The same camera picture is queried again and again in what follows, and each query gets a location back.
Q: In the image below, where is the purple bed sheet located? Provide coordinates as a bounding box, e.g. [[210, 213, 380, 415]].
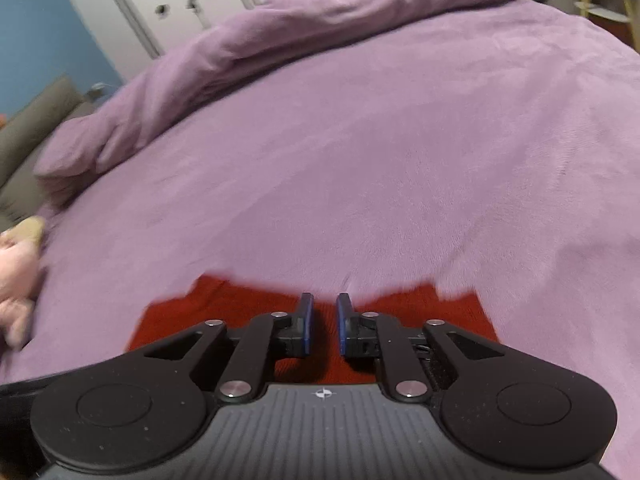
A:
[[0, 0, 640, 480]]

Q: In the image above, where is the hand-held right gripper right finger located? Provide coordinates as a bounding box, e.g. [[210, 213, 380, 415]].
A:
[[335, 292, 504, 404]]

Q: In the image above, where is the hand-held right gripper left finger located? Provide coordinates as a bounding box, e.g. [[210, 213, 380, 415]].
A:
[[144, 292, 316, 404]]

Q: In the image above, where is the yellow side table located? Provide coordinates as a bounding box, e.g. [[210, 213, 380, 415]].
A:
[[574, 0, 640, 52]]

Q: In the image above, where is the red garment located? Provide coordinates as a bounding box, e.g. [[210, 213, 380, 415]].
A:
[[125, 274, 497, 386]]

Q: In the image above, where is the pink plush toy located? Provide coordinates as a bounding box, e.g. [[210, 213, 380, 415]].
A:
[[0, 215, 47, 352]]

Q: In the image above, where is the white wardrobe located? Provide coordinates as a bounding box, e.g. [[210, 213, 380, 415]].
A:
[[47, 0, 372, 86]]

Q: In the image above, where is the purple duvet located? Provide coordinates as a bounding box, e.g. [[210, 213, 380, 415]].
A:
[[34, 0, 513, 181]]

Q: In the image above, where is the grey pillow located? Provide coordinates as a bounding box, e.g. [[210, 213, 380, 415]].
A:
[[0, 75, 97, 232]]

